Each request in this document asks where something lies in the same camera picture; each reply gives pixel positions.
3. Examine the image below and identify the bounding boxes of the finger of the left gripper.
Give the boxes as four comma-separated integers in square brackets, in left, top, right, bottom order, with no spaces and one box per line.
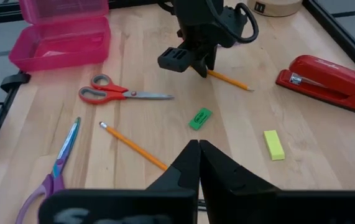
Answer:
[207,46,218,71]
[192,51,209,78]

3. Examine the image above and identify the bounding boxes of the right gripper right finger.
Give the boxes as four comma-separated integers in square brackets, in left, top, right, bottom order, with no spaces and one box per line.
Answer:
[200,140,280,224]

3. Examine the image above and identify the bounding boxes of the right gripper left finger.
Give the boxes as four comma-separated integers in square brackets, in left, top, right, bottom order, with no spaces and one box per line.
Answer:
[145,139,200,200]

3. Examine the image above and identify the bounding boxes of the yellow pencil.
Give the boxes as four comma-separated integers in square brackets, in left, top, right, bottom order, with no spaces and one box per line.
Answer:
[98,121,168,171]
[206,68,255,92]

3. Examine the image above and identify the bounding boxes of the green eraser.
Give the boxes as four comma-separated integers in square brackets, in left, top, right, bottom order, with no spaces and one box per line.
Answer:
[188,107,213,131]

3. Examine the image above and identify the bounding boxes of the yellow-green eraser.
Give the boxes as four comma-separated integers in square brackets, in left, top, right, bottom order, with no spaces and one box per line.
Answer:
[263,129,286,161]

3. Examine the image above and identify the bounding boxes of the red grey handled scissors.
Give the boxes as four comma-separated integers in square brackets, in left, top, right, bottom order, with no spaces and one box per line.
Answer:
[78,73,175,105]

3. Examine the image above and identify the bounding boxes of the purple teal handled scissors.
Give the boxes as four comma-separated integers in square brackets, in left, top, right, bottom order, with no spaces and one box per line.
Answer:
[15,116,81,224]

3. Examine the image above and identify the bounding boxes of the pink bowl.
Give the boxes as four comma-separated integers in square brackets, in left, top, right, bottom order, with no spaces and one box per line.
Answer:
[8,0,111,72]

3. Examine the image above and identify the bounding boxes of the white shade wooden base lamp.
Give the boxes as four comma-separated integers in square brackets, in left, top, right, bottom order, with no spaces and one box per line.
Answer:
[247,0,304,18]

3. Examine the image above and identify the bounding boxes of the red stapler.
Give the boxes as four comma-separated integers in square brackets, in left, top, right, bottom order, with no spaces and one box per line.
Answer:
[275,54,355,119]

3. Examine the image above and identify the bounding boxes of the black table clamp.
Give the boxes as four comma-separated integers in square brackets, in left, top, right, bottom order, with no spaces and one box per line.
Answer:
[0,72,31,93]

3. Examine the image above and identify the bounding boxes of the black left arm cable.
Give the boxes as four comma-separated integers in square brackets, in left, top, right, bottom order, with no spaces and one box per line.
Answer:
[205,0,259,44]

